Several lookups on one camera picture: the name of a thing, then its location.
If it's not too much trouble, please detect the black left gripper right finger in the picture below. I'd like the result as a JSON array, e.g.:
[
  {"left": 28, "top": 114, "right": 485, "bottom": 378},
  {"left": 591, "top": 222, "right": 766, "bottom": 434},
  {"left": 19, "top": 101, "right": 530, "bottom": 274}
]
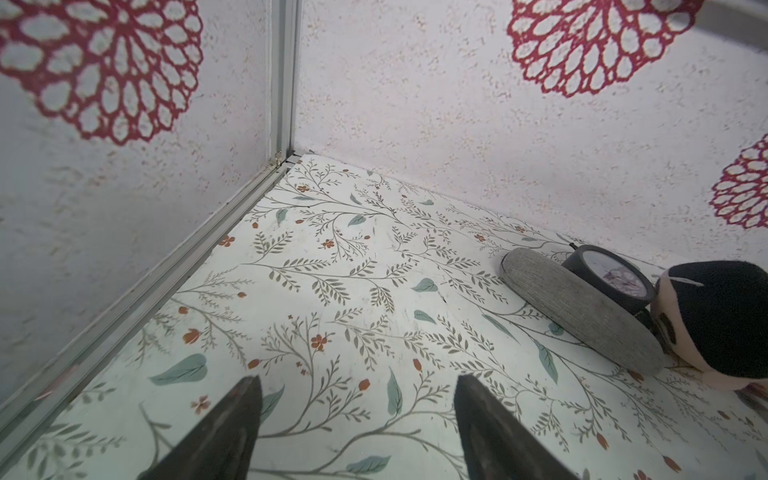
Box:
[{"left": 453, "top": 375, "right": 577, "bottom": 480}]

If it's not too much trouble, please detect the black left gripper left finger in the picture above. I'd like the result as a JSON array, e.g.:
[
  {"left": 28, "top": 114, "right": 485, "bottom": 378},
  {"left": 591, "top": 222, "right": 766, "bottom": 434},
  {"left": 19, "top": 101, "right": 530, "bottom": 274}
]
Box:
[{"left": 141, "top": 376, "right": 263, "bottom": 480}]

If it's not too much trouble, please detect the grey fabric oblong case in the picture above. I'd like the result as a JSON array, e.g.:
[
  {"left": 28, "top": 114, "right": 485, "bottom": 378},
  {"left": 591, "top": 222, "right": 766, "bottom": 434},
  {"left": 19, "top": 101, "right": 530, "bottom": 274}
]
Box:
[{"left": 500, "top": 248, "right": 664, "bottom": 376}]

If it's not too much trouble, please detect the black round alarm clock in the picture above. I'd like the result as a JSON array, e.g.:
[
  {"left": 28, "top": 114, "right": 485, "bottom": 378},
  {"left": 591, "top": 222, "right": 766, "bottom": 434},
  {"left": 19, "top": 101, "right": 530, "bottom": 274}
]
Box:
[{"left": 562, "top": 244, "right": 656, "bottom": 315}]

